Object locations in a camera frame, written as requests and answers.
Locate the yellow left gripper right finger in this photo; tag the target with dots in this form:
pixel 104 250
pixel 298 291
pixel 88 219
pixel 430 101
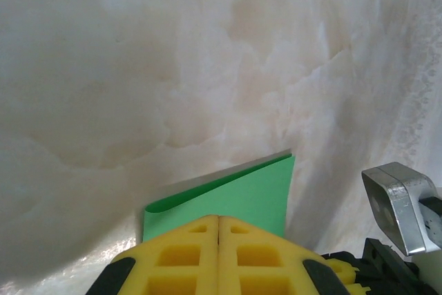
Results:
pixel 262 257

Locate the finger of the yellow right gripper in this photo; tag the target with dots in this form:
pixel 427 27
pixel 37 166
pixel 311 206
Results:
pixel 342 269

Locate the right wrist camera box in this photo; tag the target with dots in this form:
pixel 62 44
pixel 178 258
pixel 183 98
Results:
pixel 397 205

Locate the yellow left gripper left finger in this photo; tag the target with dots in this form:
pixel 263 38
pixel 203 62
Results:
pixel 179 257

